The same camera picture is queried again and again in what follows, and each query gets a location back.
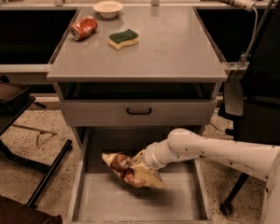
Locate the brown chip bag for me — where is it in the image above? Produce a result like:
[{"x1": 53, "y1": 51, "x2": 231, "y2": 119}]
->
[{"x1": 101, "y1": 152, "x2": 167, "y2": 189}]

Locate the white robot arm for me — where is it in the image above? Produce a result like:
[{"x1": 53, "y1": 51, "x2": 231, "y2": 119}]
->
[{"x1": 132, "y1": 129, "x2": 280, "y2": 224}]

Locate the open grey drawer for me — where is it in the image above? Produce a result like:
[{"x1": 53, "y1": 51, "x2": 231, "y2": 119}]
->
[{"x1": 67, "y1": 127, "x2": 214, "y2": 224}]

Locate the closed top drawer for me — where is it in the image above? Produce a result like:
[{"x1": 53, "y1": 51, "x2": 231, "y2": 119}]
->
[{"x1": 60, "y1": 100, "x2": 217, "y2": 127}]

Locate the grey drawer cabinet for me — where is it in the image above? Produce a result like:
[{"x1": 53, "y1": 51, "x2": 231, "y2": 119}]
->
[{"x1": 46, "y1": 5, "x2": 229, "y2": 224}]

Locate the black office chair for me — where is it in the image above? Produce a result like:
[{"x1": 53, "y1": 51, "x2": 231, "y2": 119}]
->
[{"x1": 219, "y1": 0, "x2": 280, "y2": 224}]

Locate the green yellow sponge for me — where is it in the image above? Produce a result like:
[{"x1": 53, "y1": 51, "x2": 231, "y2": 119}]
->
[{"x1": 108, "y1": 29, "x2": 139, "y2": 50}]

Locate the dark brown cloth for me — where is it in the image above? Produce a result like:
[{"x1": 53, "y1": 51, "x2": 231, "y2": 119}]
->
[{"x1": 0, "y1": 195, "x2": 63, "y2": 224}]

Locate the crushed red soda can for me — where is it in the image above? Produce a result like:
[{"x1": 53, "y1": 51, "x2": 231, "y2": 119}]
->
[{"x1": 70, "y1": 16, "x2": 97, "y2": 41}]

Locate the white bowl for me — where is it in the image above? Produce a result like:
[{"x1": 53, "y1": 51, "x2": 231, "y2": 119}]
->
[{"x1": 93, "y1": 0, "x2": 123, "y2": 19}]

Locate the black drawer handle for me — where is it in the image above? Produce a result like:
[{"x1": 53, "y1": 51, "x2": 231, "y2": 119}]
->
[{"x1": 126, "y1": 107, "x2": 152, "y2": 116}]

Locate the black stand frame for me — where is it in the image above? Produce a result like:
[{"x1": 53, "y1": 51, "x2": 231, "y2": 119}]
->
[{"x1": 0, "y1": 76, "x2": 74, "y2": 208}]

